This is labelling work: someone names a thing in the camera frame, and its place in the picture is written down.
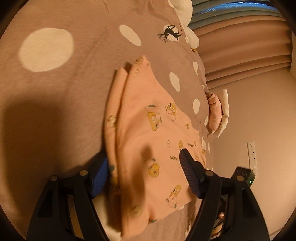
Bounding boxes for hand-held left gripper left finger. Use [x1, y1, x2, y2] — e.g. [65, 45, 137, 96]
[26, 153, 110, 241]

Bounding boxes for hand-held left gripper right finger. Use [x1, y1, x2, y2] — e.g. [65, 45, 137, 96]
[179, 148, 270, 241]

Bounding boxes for pink printed long-sleeve shirt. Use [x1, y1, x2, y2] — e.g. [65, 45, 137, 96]
[102, 54, 207, 239]

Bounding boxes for folded pink and white clothes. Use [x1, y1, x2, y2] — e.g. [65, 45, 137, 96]
[207, 89, 230, 138]

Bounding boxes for folded pink garment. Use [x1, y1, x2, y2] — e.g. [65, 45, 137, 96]
[206, 91, 223, 135]

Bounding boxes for mauve dotted blanket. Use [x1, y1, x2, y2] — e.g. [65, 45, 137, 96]
[0, 0, 215, 241]

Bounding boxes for pink curtain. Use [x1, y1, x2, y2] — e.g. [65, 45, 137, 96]
[187, 19, 296, 90]

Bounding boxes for white goose plush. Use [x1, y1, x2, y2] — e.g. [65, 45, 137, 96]
[166, 0, 200, 54]

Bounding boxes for teal curtain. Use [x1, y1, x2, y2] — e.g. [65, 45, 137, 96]
[191, 0, 289, 29]

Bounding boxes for white wall socket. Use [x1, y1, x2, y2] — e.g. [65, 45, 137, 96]
[247, 141, 258, 175]

